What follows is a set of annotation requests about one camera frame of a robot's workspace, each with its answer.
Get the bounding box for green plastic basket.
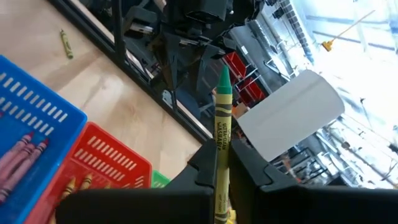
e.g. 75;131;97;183
150;169;172;189

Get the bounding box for pink crayon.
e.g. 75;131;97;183
0;131;34;170
0;142;37;184
0;138;50;205

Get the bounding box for crayons inside basket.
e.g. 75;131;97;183
24;121;153;224

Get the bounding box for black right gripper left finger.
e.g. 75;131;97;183
55;138;219;224

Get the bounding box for blue plastic basket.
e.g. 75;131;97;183
0;55;88;224

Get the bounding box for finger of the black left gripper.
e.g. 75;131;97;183
195;43;231;93
159;32;188;91

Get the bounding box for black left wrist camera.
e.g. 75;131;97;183
183;0;229;23

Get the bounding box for yellow hanging cord end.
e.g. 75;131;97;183
321;9;376;52

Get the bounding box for red storage bin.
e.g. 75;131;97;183
238;77;267;107
223;51;248;82

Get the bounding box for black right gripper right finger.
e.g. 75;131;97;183
228;138;398;224

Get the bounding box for yellow-green crayon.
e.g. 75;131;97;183
59;29;75;60

